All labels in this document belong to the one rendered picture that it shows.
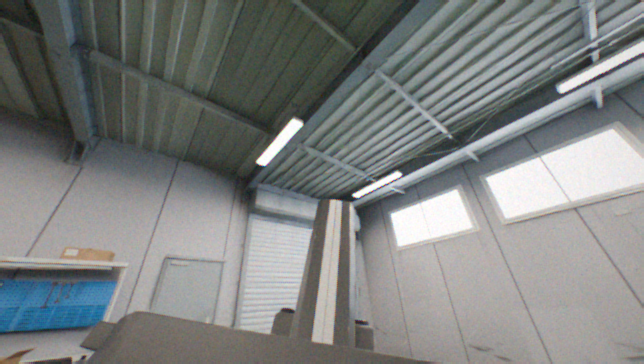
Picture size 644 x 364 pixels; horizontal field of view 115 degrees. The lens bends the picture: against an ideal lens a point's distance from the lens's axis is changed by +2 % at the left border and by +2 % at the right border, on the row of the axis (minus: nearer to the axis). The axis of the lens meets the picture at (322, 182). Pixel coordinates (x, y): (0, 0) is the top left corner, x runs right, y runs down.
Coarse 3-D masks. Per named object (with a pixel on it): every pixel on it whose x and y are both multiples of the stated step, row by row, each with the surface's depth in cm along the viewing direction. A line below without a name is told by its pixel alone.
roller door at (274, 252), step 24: (264, 216) 485; (264, 240) 464; (288, 240) 502; (264, 264) 442; (288, 264) 476; (240, 288) 392; (264, 288) 424; (288, 288) 454; (240, 312) 376; (264, 312) 404; (360, 312) 539
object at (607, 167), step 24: (576, 144) 352; (600, 144) 331; (624, 144) 313; (528, 168) 394; (552, 168) 368; (576, 168) 345; (600, 168) 325; (624, 168) 307; (504, 192) 413; (528, 192) 384; (552, 192) 359; (576, 192) 338; (600, 192) 318; (504, 216) 403
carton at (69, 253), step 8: (64, 248) 262; (72, 248) 266; (80, 248) 270; (88, 248) 274; (64, 256) 259; (72, 256) 263; (80, 256) 267; (88, 256) 271; (96, 256) 275; (104, 256) 280; (112, 256) 297
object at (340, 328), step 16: (336, 208) 10; (352, 208) 10; (336, 224) 9; (352, 224) 9; (336, 240) 8; (352, 240) 8; (336, 256) 8; (352, 256) 8; (336, 272) 7; (352, 272) 7; (336, 288) 7; (352, 288) 7; (336, 304) 6; (352, 304) 6; (336, 320) 6; (352, 320) 6; (336, 336) 6; (352, 336) 6; (368, 336) 6
